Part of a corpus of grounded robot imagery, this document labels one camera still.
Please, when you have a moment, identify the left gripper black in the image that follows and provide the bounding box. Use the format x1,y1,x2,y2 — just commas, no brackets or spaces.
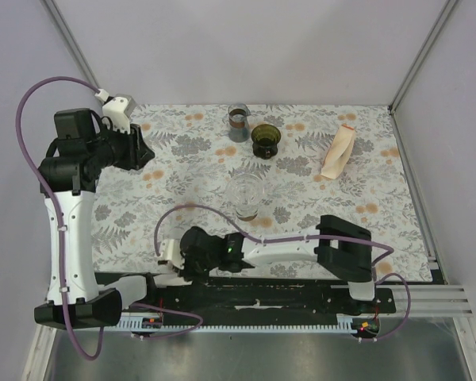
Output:
87,119,155,171

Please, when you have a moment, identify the clear glass dripper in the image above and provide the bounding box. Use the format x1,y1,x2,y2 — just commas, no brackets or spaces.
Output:
225,174,265,221

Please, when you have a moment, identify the glass carafe with brown band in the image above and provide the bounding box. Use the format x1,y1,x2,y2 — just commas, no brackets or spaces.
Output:
228,103,251,143

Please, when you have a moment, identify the dark olive glass dripper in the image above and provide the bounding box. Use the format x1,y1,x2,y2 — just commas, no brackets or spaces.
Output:
251,124,282,160

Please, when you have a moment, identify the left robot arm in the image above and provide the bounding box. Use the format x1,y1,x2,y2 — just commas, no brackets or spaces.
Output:
34,108,159,329

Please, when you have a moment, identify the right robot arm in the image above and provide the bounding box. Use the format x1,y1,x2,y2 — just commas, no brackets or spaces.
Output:
178,215,376,313

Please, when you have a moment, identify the floral tablecloth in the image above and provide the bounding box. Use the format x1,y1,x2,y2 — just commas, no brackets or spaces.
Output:
91,105,432,283

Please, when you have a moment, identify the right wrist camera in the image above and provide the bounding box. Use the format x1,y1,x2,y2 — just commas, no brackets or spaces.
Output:
157,239,185,272

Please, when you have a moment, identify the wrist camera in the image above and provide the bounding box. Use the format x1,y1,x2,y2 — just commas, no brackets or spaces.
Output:
157,239,185,272
94,89,136,134

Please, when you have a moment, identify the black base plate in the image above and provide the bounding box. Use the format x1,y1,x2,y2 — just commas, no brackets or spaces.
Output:
139,273,396,318

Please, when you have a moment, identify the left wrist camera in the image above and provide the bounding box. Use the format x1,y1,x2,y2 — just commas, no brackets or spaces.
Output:
94,89,136,134

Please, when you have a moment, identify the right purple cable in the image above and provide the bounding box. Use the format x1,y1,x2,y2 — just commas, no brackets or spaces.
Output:
153,204,413,343

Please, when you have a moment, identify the white cable duct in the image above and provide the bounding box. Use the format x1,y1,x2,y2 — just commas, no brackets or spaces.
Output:
113,310,380,334

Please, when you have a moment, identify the left aluminium frame post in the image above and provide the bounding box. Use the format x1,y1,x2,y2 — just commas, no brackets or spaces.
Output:
40,0,100,88

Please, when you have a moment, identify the aluminium frame post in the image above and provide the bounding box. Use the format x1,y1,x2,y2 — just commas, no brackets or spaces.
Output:
388,0,460,115
40,0,100,88

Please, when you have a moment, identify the right aluminium frame post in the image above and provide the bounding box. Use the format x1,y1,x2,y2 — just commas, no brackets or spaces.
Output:
388,0,460,115

